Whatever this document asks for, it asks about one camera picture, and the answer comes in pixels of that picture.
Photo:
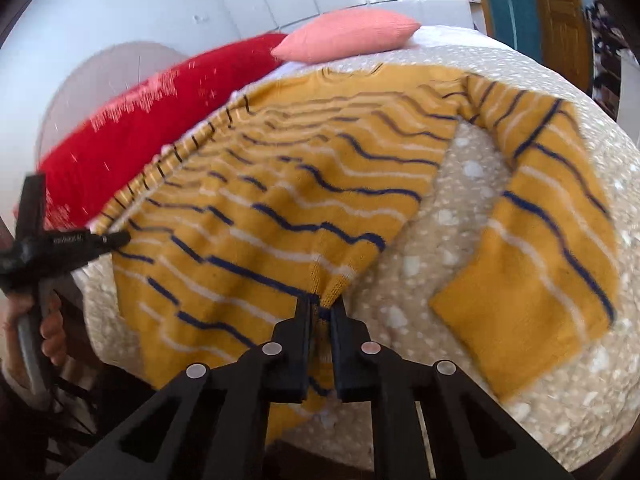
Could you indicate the white wall socket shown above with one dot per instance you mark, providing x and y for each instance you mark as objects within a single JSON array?
[{"x": 200, "y": 18}]

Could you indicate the pink pillow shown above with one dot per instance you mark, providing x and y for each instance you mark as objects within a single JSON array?
[{"x": 345, "y": 35}]

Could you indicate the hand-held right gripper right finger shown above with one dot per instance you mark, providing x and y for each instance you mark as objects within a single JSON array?
[{"x": 341, "y": 345}]

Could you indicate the grey rounded headboard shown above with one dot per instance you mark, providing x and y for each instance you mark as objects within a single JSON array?
[{"x": 90, "y": 90}]

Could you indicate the wooden door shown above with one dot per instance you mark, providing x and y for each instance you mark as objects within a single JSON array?
[{"x": 562, "y": 20}]

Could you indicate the dark patterned cloth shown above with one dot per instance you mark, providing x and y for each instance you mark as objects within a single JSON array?
[{"x": 607, "y": 50}]

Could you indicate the person's left hand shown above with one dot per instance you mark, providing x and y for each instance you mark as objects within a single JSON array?
[{"x": 52, "y": 330}]

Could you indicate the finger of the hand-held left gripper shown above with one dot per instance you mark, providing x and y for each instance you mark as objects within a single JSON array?
[{"x": 95, "y": 244}]

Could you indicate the beige dotted blanket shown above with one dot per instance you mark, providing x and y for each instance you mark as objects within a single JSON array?
[{"x": 440, "y": 260}]

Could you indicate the red pillow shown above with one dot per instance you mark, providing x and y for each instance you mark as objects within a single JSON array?
[{"x": 125, "y": 135}]

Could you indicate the yellow striped sweater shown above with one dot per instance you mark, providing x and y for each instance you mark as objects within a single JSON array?
[{"x": 280, "y": 200}]

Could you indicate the teal panel with white stripe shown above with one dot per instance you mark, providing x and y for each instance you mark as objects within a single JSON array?
[{"x": 510, "y": 0}]

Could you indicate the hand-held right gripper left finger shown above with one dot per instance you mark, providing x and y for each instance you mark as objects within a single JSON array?
[{"x": 306, "y": 340}]

